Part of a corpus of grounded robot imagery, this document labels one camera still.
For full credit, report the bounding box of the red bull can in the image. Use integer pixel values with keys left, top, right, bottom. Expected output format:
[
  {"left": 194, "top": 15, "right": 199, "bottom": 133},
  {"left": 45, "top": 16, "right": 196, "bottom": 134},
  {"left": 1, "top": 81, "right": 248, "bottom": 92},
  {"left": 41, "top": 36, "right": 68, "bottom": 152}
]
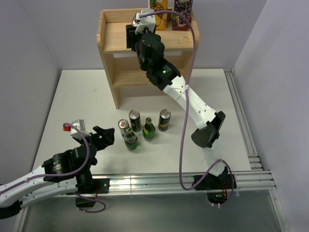
[
  {"left": 118, "top": 119, "right": 129, "bottom": 138},
  {"left": 132, "top": 16, "right": 140, "bottom": 27}
]

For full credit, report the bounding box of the perrier lychee green bottle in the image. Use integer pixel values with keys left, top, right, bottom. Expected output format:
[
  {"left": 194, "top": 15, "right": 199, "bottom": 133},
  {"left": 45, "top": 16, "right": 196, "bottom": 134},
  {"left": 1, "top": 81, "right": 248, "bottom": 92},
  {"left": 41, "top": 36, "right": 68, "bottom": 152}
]
[{"left": 124, "top": 127, "right": 139, "bottom": 150}]

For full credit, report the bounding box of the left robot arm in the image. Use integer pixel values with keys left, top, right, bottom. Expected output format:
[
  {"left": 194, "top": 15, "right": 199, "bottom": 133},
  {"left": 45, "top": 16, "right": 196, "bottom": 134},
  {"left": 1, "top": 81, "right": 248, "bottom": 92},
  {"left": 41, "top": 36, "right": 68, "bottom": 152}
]
[{"left": 0, "top": 123, "right": 115, "bottom": 219}]

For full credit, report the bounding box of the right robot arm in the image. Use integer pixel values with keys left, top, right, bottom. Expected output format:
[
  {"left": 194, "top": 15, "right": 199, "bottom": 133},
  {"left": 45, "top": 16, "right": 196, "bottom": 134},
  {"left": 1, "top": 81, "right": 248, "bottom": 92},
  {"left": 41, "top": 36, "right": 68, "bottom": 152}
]
[{"left": 126, "top": 25, "right": 236, "bottom": 190}]

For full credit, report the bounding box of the wooden two-tier shelf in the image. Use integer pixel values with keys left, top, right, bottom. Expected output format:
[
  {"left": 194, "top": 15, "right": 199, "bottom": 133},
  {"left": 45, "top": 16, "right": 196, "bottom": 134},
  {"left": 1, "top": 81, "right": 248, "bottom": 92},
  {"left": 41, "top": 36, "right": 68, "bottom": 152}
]
[{"left": 97, "top": 8, "right": 200, "bottom": 109}]

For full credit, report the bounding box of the pineapple juice carton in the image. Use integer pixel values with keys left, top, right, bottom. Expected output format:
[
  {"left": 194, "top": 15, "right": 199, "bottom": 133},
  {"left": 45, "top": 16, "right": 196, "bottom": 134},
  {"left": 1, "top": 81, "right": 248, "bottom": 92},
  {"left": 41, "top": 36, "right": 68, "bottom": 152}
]
[{"left": 148, "top": 0, "right": 168, "bottom": 30}]

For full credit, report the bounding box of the black yellow can left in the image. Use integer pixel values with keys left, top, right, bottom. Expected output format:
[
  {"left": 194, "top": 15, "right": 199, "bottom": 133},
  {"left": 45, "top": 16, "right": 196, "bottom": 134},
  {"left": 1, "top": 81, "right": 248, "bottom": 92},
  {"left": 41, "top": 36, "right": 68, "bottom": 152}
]
[{"left": 129, "top": 110, "right": 141, "bottom": 132}]

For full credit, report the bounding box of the black yellow can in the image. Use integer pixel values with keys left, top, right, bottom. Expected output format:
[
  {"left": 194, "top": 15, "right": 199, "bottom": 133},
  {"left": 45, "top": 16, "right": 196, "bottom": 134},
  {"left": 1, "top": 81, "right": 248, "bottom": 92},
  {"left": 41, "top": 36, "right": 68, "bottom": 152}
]
[
  {"left": 129, "top": 110, "right": 141, "bottom": 132},
  {"left": 158, "top": 109, "right": 171, "bottom": 131}
]

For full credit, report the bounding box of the green bottle yellow label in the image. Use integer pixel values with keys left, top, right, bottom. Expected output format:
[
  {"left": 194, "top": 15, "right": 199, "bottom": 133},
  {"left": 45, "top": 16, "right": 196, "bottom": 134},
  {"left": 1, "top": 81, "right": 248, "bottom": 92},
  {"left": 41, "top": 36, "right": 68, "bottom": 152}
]
[{"left": 142, "top": 117, "right": 155, "bottom": 142}]

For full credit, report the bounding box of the grape juice carton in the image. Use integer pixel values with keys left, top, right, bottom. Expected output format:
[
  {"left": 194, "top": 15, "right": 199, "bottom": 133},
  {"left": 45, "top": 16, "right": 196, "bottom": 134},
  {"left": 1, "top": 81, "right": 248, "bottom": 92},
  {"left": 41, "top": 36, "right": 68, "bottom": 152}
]
[{"left": 171, "top": 0, "right": 193, "bottom": 31}]

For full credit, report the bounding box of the black yellow can right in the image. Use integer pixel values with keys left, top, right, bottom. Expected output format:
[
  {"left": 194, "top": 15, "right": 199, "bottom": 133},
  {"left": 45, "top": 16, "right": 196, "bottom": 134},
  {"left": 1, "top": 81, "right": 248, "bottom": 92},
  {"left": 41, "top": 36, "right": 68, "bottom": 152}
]
[{"left": 158, "top": 109, "right": 171, "bottom": 131}]

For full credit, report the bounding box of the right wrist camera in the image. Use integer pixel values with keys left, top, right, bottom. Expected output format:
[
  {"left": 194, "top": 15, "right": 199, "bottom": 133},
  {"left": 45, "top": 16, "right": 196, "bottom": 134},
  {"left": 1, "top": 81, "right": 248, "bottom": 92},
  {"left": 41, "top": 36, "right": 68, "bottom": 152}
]
[{"left": 135, "top": 9, "right": 156, "bottom": 34}]

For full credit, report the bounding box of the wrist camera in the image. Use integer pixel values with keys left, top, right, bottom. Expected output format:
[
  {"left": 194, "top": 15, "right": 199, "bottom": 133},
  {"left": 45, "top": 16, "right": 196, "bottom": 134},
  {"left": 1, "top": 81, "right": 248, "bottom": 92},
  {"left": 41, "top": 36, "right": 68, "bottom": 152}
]
[
  {"left": 63, "top": 119, "right": 90, "bottom": 140},
  {"left": 135, "top": 9, "right": 156, "bottom": 34}
]

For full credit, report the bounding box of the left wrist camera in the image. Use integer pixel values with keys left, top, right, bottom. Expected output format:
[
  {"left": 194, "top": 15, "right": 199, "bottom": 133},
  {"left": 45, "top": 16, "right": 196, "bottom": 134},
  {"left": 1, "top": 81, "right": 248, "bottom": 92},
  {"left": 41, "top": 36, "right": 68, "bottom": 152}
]
[{"left": 63, "top": 119, "right": 90, "bottom": 140}]

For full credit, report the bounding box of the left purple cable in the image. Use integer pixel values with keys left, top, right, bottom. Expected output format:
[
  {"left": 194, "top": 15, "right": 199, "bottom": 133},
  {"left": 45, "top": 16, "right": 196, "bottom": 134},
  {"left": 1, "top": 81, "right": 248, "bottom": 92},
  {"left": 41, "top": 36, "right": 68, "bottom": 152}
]
[{"left": 0, "top": 123, "right": 107, "bottom": 213}]

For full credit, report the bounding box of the purple cable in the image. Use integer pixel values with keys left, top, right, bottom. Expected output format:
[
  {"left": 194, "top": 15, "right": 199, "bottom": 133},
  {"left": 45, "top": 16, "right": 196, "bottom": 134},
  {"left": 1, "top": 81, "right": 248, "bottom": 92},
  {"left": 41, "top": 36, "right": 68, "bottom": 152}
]
[
  {"left": 140, "top": 10, "right": 235, "bottom": 208},
  {"left": 0, "top": 123, "right": 107, "bottom": 213}
]

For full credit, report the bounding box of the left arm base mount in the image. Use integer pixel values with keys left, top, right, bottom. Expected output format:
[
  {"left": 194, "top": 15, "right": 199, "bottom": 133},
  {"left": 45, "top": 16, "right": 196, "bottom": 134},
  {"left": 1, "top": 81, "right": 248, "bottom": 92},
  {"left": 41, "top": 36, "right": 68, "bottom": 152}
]
[{"left": 74, "top": 178, "right": 110, "bottom": 214}]

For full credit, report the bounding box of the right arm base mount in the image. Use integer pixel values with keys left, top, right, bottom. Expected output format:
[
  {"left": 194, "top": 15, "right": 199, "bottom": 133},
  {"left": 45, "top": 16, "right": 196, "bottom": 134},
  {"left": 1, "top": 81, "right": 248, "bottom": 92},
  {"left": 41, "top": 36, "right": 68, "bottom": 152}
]
[{"left": 194, "top": 173, "right": 237, "bottom": 206}]

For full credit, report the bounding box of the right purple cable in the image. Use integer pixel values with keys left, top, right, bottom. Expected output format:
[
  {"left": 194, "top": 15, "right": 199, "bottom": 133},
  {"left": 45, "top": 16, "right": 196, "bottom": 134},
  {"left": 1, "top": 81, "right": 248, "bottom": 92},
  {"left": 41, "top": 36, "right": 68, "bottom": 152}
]
[{"left": 140, "top": 10, "right": 235, "bottom": 208}]

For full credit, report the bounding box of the aluminium rail frame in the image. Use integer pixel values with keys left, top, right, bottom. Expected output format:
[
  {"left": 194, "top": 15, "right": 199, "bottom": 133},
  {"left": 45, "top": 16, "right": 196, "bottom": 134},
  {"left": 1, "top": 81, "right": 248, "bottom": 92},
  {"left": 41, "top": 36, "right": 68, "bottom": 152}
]
[{"left": 14, "top": 69, "right": 290, "bottom": 232}]

